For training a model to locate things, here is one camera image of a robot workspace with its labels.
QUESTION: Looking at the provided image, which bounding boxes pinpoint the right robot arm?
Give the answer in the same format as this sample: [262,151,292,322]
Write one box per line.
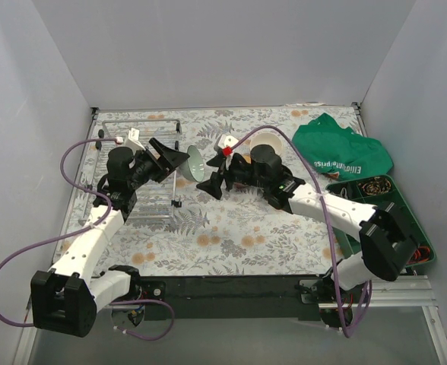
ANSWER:
[197,144,417,303]

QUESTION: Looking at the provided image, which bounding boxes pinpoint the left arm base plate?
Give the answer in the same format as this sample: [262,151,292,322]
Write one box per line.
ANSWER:
[136,280,166,301]

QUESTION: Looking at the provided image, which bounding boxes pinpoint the green compartment tray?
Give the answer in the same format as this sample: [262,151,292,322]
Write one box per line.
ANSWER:
[327,175,436,281]

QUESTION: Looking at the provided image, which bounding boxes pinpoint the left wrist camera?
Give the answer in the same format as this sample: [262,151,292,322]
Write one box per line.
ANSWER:
[123,128,145,154]

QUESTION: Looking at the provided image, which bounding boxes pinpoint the green cloth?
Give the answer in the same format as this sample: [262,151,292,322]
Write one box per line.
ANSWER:
[292,113,394,181]

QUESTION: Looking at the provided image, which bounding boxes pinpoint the aluminium frame rail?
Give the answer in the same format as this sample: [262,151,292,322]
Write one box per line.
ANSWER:
[14,275,447,364]

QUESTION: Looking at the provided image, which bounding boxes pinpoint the floral table mat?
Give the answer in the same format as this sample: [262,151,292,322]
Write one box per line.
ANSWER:
[91,106,360,276]

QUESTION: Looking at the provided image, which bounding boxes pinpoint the metal wire dish rack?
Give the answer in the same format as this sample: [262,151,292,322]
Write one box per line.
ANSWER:
[80,119,182,220]

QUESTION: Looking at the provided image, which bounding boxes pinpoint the tan bowl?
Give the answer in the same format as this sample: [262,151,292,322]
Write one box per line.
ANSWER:
[249,132,284,156]

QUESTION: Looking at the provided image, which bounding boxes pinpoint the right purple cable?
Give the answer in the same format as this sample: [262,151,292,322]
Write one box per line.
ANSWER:
[230,125,373,338]

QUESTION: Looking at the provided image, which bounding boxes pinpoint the pale green bowl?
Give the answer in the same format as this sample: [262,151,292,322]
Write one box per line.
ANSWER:
[179,145,204,183]

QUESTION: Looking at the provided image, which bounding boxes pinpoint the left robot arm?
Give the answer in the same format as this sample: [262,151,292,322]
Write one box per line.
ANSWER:
[30,138,189,337]

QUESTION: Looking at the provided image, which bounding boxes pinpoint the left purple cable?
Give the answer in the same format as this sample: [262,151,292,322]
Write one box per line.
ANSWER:
[0,137,175,339]

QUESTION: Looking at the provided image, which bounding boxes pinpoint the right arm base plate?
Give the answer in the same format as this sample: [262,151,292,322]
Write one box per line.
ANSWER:
[295,278,347,303]

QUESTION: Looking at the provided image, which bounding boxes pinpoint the purple cable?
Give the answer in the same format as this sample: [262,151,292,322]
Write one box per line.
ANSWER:
[230,125,373,338]
[0,137,175,339]

